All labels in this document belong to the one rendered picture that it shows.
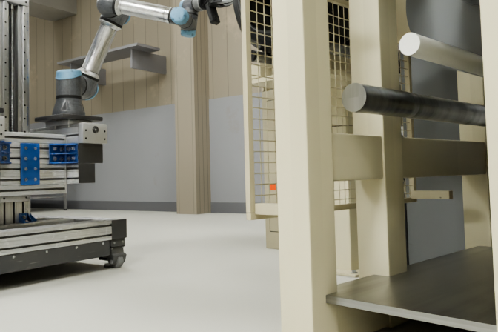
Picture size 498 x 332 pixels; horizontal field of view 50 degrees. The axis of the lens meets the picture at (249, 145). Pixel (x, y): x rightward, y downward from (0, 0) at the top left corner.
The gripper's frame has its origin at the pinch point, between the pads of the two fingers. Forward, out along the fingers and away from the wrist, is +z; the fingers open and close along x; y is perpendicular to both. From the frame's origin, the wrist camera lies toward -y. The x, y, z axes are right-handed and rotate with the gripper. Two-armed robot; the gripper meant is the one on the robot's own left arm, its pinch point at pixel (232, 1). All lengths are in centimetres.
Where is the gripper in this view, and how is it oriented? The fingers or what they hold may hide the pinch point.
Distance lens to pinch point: 247.0
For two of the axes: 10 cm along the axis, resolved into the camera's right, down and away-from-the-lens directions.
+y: 0.5, -10.0, -0.3
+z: 7.0, 0.6, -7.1
